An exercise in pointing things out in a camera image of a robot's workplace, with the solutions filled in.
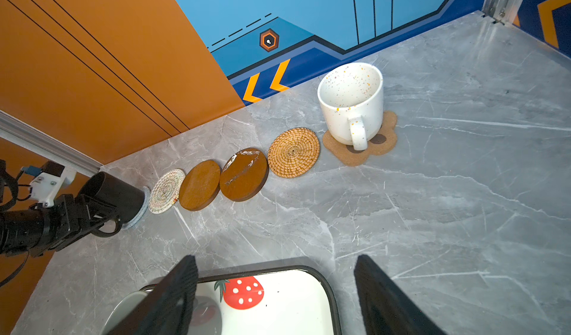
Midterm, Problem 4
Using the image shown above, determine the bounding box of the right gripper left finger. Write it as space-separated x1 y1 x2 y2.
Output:
109 255 199 334

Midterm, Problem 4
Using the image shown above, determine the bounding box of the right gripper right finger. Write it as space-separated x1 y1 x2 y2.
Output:
354 255 444 335

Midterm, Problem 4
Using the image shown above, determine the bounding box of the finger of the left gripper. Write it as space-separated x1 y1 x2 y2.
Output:
82 196 120 235

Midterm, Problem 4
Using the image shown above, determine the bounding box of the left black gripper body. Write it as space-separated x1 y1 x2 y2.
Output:
1 194 96 256

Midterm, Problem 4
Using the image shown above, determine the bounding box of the white mug blue handle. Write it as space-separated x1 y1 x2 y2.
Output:
101 290 150 335

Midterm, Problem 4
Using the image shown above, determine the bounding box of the grey blue woven coaster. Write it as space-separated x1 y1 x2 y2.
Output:
122 186 151 230

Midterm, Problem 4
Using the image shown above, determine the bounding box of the plain brown wooden coaster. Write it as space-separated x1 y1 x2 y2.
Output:
178 159 221 212

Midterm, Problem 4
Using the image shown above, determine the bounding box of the dark brown scratched coaster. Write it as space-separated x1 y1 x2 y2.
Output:
219 148 269 202

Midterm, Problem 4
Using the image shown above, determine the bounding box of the paw shaped wooden coaster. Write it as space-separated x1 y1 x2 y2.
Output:
323 111 398 167

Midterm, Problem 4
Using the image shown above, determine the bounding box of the woven rattan coaster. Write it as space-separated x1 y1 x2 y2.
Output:
268 128 321 178

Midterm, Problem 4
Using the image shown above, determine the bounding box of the white speckled mug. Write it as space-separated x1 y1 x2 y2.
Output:
318 63 384 151

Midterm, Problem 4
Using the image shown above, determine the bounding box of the strawberry print serving tray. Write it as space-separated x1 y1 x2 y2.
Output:
137 265 343 335

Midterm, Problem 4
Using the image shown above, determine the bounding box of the left aluminium corner post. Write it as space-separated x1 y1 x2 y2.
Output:
1 111 103 177

